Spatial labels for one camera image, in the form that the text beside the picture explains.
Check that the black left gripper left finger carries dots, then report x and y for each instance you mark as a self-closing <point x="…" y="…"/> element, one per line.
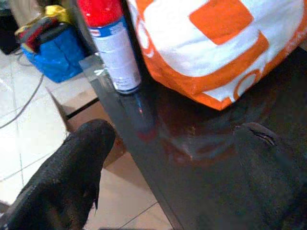
<point x="64" y="177"/>

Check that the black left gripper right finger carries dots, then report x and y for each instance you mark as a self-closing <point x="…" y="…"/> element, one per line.
<point x="259" y="182"/>

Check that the dark glossy table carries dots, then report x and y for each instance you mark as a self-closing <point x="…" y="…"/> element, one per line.
<point x="216" y="143"/>

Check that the brown cardboard box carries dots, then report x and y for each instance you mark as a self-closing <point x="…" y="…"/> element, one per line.
<point x="84" y="115"/>

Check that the blue bag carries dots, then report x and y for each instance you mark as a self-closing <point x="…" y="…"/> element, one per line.
<point x="56" y="54"/>

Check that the white spray can red cap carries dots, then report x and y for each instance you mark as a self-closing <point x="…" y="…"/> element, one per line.
<point x="115" y="48"/>

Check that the orange and white bag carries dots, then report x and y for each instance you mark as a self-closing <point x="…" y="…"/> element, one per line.
<point x="206" y="45"/>

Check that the yellow and red cloth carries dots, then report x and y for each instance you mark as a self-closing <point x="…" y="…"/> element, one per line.
<point x="40" y="26"/>

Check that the black box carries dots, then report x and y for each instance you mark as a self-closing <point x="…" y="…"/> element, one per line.
<point x="8" y="33"/>

